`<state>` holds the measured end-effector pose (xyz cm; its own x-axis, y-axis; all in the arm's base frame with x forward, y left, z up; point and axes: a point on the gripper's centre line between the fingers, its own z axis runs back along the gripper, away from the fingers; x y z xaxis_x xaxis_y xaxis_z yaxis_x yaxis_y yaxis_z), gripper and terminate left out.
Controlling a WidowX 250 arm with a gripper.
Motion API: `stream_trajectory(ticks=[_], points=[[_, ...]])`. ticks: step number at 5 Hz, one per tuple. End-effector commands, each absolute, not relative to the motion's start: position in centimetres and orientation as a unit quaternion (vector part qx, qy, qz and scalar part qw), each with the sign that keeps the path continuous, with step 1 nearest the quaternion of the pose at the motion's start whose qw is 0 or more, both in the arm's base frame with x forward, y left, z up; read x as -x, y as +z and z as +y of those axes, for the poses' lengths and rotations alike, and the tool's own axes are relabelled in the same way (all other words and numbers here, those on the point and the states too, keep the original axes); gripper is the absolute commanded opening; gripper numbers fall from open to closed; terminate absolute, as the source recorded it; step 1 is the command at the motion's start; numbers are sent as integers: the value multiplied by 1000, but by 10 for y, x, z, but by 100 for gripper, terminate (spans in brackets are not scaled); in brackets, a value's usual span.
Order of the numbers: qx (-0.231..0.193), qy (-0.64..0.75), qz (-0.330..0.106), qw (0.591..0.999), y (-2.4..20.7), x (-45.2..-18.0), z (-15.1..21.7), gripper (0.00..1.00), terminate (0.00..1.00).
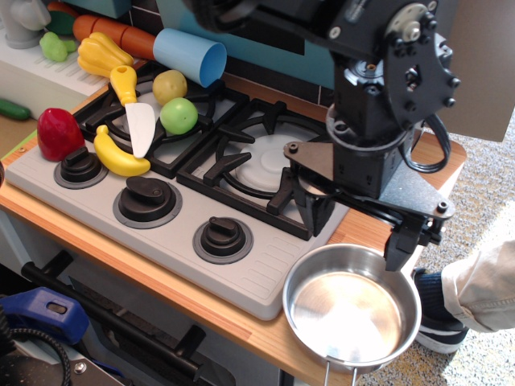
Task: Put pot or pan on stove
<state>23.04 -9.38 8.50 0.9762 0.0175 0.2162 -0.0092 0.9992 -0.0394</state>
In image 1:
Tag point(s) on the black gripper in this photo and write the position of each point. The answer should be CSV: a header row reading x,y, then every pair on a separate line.
x,y
377,177

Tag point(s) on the stainless steel pan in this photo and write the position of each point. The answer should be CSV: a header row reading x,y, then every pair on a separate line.
x,y
348,311

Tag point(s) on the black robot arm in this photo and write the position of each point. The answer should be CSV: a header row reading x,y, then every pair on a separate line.
x,y
391,78

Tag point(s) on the right black stove knob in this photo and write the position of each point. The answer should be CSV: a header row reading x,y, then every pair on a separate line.
x,y
222,240

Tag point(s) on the black stove knob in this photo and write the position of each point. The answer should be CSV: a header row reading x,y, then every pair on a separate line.
x,y
222,240
79,170
146,203

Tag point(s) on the grey toy stove top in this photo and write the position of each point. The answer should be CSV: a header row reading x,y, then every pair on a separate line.
x,y
254,284

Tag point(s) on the middle black stove knob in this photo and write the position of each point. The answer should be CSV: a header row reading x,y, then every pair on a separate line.
x,y
146,203

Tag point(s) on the left black stove knob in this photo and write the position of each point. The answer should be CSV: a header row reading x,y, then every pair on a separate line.
x,y
79,170

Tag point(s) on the right black burner grate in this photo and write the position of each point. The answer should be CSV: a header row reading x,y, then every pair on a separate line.
x,y
243,166

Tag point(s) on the black burner grate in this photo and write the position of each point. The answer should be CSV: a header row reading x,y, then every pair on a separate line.
x,y
168,152
243,166

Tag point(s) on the dark blue sneaker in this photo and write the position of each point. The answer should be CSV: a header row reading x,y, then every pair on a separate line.
x,y
439,331

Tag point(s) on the beige trouser leg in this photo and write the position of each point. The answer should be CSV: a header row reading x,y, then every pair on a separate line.
x,y
479,291

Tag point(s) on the left black burner grate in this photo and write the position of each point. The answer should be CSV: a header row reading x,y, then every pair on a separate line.
x,y
168,152

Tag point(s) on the green toy apple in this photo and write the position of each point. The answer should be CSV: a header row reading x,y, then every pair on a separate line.
x,y
179,116

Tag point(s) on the light blue plastic cup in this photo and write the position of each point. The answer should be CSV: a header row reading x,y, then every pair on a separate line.
x,y
198,59

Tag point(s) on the yellow toy potato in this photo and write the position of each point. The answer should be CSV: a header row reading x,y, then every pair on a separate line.
x,y
169,85

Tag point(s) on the yellow toy banana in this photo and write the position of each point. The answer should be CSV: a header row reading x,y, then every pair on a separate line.
x,y
114,158

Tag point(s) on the orange toy carrot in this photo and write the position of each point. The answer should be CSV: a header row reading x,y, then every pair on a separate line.
x,y
132,40

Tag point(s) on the yellow toy bell pepper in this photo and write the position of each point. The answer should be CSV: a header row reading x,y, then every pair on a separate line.
x,y
98,55

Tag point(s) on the red toy pepper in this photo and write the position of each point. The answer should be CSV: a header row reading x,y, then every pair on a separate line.
x,y
58,134

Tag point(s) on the blue plastic clamp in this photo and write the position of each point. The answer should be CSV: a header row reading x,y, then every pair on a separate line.
x,y
45,310

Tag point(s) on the green toy broccoli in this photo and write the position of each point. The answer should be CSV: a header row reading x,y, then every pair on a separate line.
x,y
56,49

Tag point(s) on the dark green toy vegetable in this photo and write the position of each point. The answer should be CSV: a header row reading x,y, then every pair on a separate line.
x,y
61,22

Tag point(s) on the white toy sink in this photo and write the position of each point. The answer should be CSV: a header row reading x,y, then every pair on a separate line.
x,y
31,80

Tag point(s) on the green toy cucumber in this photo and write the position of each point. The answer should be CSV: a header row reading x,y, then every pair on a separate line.
x,y
14,111

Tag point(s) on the grey toy faucet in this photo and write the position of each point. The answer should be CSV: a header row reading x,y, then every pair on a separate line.
x,y
25,22

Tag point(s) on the black oven door handle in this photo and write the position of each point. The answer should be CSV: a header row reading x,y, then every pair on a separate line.
x,y
179,358

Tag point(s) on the yellow handled toy knife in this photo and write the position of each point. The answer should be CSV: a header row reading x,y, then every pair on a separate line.
x,y
140,116

